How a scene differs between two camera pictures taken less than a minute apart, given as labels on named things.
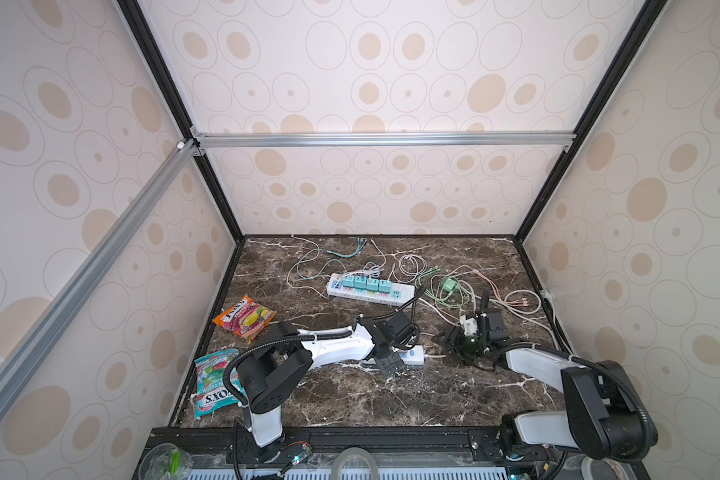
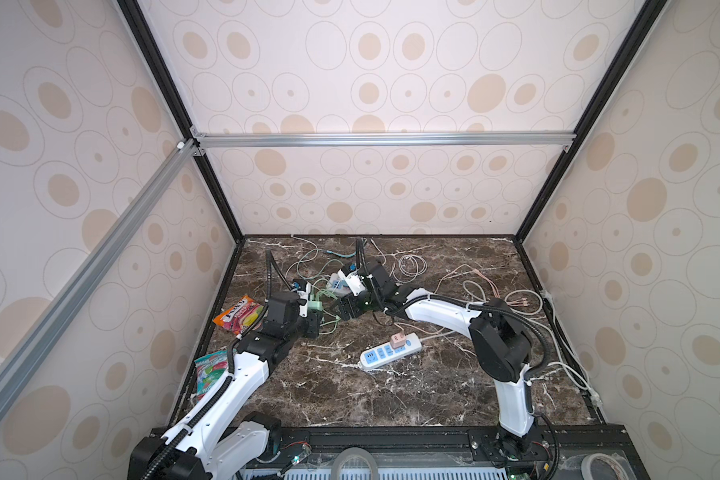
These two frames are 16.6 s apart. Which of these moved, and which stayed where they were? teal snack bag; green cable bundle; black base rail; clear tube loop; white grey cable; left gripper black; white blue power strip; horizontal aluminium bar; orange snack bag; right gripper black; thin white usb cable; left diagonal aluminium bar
Moved: green cable bundle; right gripper black; white blue power strip; left gripper black
Stayed: horizontal aluminium bar; white grey cable; left diagonal aluminium bar; orange snack bag; clear tube loop; teal snack bag; black base rail; thin white usb cable
